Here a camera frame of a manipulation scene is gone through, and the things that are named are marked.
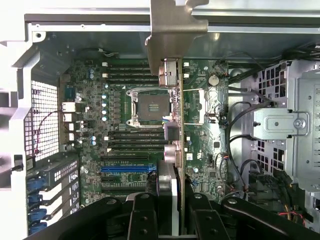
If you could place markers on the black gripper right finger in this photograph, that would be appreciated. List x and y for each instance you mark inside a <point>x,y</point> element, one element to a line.
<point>207,222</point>

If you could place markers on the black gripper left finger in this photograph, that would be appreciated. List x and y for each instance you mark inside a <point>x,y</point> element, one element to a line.
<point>142,217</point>

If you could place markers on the blue expansion slot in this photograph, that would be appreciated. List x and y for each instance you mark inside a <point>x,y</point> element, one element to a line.
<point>125,168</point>

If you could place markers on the green motherboard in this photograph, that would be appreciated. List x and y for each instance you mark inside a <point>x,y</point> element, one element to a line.
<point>200,140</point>

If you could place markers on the CPU socket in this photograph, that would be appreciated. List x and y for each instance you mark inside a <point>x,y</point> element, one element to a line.
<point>152,107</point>

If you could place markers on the round coin battery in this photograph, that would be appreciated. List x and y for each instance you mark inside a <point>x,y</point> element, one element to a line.
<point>213,80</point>

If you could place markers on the metal disk bay cage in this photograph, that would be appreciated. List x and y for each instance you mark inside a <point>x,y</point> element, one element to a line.
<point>300,87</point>

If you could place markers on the open black PC case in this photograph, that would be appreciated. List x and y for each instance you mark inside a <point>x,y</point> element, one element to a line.
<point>75,45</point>

